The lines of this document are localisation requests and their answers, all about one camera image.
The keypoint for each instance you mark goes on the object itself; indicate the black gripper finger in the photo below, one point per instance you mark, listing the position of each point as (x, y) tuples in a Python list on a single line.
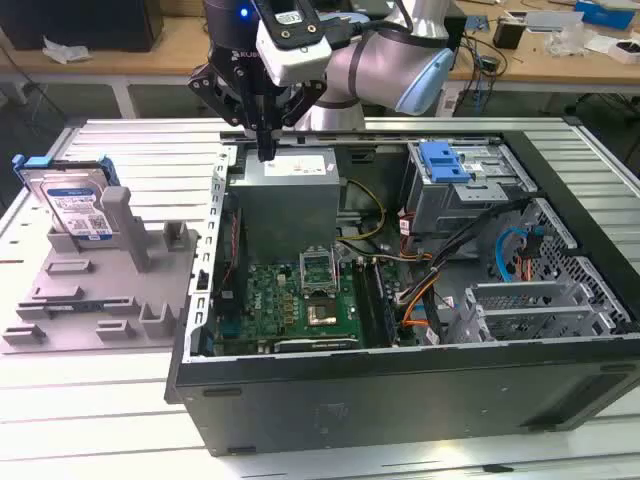
[(215, 90), (305, 100)]

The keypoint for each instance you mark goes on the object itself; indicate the hard disk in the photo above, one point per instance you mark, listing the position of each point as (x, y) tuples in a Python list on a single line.
[(70, 200)]

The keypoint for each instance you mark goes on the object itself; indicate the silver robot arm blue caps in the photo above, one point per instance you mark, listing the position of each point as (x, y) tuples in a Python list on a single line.
[(370, 60)]

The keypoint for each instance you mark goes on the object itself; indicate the silver disk bay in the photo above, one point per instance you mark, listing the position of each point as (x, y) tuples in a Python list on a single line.
[(525, 300)]

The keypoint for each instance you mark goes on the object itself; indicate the wooden desk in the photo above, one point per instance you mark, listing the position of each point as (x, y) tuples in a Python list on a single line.
[(175, 50)]

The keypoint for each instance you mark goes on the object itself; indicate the grey power supply unit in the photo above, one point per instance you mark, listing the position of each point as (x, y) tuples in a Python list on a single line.
[(285, 210)]

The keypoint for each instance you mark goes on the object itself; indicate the blue plastic drive latch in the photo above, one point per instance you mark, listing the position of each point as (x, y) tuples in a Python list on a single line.
[(442, 165)]

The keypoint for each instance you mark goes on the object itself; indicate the large black computer tower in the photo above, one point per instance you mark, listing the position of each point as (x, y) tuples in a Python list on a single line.
[(75, 25)]

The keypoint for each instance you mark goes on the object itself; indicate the crumpled white paper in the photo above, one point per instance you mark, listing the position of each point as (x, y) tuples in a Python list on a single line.
[(65, 50)]

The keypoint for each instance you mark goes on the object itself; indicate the small black computer tower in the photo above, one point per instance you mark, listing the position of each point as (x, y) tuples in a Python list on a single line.
[(457, 35)]

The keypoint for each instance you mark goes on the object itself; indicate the silver optical drive cage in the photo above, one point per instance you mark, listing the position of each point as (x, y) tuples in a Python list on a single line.
[(450, 210)]

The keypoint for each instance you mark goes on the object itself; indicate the green motherboard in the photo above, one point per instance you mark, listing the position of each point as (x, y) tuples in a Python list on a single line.
[(280, 300)]

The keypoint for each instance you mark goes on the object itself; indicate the CPU socket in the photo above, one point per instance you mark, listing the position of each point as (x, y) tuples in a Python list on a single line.
[(322, 312)]

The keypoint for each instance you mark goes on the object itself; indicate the small black box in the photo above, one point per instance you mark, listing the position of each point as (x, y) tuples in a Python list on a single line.
[(507, 32)]

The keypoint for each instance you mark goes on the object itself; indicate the black RAM slot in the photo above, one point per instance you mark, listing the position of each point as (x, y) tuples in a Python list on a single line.
[(367, 305)]

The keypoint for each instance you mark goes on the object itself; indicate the grey parts rack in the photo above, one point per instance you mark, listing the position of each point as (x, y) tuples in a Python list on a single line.
[(100, 300)]

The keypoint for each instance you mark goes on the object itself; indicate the black graphics card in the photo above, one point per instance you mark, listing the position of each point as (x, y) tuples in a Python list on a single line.
[(315, 345)]

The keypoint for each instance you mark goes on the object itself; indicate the flat white box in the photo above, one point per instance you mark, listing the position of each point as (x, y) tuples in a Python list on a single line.
[(550, 21)]

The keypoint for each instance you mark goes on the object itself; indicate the bluish RAM stick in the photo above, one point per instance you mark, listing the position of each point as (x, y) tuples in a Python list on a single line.
[(70, 306)]

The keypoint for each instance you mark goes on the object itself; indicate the clear plastic bag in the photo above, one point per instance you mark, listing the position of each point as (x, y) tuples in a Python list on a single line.
[(570, 37)]

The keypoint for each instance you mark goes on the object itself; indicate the black PC case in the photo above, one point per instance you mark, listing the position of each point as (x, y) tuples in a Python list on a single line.
[(350, 400)]

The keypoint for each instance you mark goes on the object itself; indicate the blue cardboard box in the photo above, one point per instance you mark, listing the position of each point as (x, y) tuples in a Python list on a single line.
[(610, 12)]

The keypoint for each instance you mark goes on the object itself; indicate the white box black inlay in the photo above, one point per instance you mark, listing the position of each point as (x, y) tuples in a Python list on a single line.
[(625, 50)]

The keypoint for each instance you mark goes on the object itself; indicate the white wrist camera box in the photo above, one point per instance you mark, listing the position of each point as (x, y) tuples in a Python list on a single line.
[(295, 60)]

